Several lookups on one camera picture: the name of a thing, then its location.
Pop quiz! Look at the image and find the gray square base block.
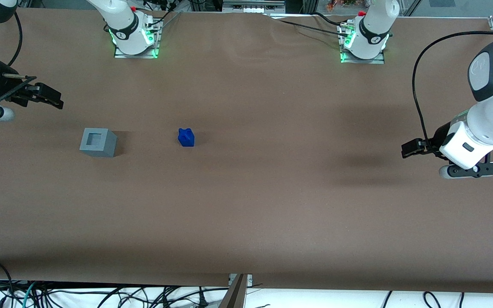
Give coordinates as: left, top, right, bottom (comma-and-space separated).
79, 128, 118, 158

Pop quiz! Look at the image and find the brown table cover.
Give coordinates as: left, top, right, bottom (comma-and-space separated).
0, 8, 493, 294

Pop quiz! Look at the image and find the short black table cable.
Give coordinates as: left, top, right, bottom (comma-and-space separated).
313, 12, 346, 25

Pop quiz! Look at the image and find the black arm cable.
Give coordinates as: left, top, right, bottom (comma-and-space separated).
412, 31, 493, 144
7, 9, 23, 67

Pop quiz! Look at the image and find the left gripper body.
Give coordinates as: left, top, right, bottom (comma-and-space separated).
433, 121, 493, 170

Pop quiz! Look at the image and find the long black table cable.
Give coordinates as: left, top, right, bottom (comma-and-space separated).
268, 16, 352, 38

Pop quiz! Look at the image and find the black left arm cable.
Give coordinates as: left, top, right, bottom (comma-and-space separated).
412, 31, 493, 144

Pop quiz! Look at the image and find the metal table edge bracket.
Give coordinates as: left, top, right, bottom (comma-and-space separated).
229, 274, 254, 287

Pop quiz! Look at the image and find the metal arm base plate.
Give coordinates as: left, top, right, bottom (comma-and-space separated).
339, 24, 386, 65
114, 17, 160, 59

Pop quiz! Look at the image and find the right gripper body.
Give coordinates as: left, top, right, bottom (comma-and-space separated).
0, 60, 27, 107

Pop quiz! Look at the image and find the grey table leg strut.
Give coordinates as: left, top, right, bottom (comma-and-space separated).
218, 275, 247, 308

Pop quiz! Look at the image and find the orange background clutter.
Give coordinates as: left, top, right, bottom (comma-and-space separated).
326, 0, 361, 10

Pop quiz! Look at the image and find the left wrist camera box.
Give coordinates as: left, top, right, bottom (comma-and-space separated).
439, 162, 493, 180

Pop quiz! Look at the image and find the blue plastic part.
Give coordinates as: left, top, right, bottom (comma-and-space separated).
178, 128, 195, 148

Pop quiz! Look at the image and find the teal floor cable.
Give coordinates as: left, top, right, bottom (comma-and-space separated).
20, 281, 38, 308

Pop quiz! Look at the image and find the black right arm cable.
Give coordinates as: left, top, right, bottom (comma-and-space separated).
7, 9, 23, 67

